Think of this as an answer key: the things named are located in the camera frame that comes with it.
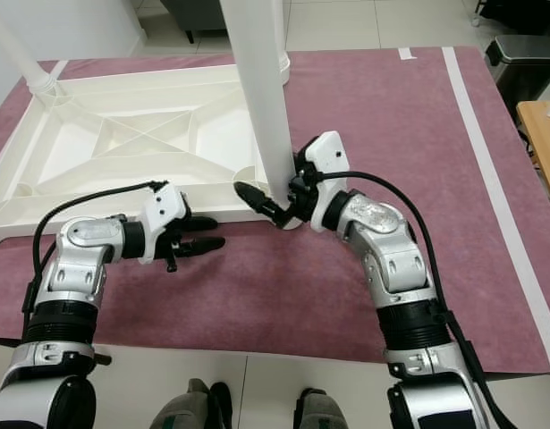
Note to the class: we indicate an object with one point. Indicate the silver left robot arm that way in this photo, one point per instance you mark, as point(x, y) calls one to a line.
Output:
point(73, 268)

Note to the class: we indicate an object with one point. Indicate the maroon table cloth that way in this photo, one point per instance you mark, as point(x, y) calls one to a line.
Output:
point(266, 295)

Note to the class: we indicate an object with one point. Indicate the short white tape strip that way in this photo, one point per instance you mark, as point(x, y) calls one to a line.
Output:
point(407, 54)

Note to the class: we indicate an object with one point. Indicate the grey robot left foot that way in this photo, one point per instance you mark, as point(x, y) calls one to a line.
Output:
point(190, 407)

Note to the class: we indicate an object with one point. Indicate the grey robot foot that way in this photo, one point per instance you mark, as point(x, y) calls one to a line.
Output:
point(190, 407)
point(319, 411)

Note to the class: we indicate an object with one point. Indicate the dark grey armchair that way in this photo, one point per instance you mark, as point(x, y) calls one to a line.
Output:
point(190, 16)

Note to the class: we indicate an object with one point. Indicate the grey robot right foot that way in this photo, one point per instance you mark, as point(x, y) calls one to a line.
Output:
point(319, 411)

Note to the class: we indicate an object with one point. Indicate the dark grey lidded bin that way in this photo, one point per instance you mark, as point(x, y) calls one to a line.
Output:
point(525, 76)

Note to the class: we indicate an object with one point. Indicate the wooden side table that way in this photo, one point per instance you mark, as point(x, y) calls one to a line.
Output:
point(543, 152)

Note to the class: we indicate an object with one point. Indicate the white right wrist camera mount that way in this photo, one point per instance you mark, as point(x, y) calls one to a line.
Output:
point(328, 154)

